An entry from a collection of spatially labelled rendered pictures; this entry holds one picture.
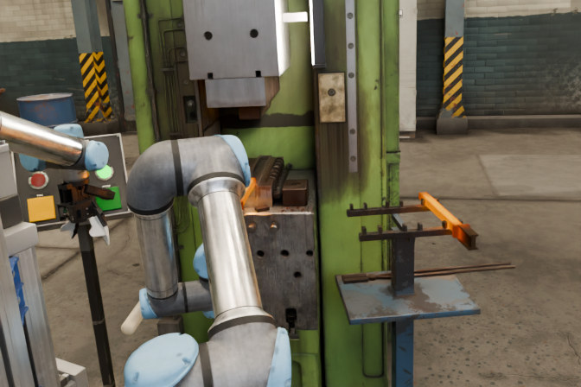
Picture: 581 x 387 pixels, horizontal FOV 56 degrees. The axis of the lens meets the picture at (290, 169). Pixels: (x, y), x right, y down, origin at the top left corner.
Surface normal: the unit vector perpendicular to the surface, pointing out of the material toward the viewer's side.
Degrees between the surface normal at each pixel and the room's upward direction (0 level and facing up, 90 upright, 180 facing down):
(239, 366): 45
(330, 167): 90
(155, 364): 7
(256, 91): 90
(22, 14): 91
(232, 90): 90
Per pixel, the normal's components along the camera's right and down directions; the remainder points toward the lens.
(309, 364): -0.09, 0.26
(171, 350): -0.18, -0.94
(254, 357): 0.12, -0.58
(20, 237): 0.89, 0.07
